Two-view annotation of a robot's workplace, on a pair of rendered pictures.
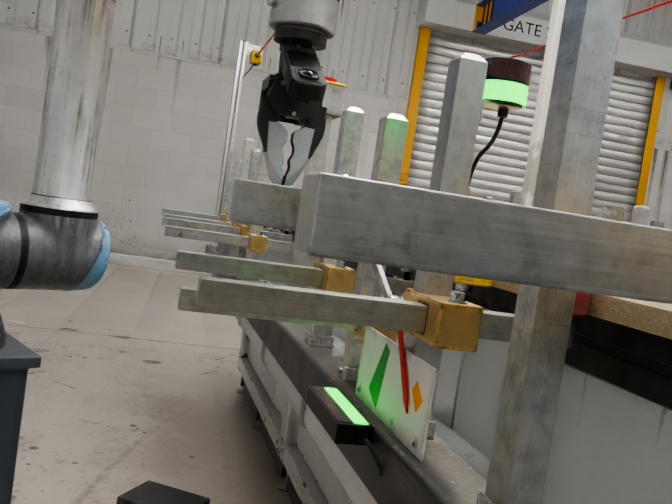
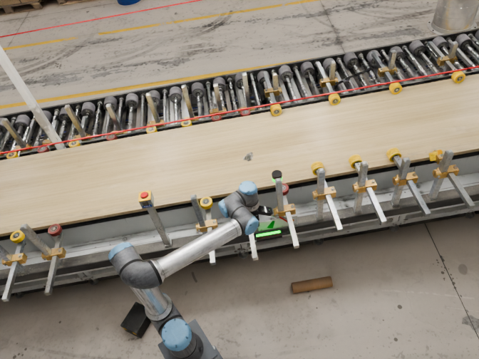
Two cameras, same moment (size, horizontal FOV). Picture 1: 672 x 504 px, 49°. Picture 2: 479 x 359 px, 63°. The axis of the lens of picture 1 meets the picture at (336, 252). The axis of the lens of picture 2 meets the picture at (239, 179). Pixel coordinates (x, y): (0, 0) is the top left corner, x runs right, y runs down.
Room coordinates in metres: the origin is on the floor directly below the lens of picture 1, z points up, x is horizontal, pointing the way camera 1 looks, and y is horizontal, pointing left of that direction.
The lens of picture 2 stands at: (0.69, 1.35, 2.86)
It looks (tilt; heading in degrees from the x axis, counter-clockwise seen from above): 48 degrees down; 286
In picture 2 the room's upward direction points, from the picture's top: 11 degrees counter-clockwise
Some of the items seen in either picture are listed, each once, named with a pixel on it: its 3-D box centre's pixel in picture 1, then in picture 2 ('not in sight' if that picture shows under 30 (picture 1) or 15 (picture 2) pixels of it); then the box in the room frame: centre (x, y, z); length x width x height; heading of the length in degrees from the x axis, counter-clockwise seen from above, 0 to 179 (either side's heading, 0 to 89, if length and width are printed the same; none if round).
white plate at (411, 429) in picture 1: (389, 383); (277, 224); (0.89, -0.09, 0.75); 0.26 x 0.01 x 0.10; 15
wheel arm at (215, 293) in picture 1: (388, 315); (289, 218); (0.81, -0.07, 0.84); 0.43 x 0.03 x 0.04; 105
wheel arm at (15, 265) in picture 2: (229, 231); (14, 268); (2.51, 0.37, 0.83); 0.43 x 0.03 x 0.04; 105
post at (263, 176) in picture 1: (258, 213); (43, 247); (2.32, 0.26, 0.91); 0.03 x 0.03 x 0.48; 15
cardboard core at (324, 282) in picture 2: not in sight; (311, 284); (0.66, -0.02, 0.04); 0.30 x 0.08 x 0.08; 15
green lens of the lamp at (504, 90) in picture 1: (501, 94); not in sight; (0.88, -0.17, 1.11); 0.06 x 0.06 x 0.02
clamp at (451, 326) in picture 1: (438, 317); (284, 210); (0.85, -0.13, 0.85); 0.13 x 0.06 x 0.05; 15
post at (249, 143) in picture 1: (241, 200); not in sight; (2.80, 0.39, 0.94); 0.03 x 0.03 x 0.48; 15
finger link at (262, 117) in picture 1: (274, 120); not in sight; (0.98, 0.11, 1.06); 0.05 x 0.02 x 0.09; 106
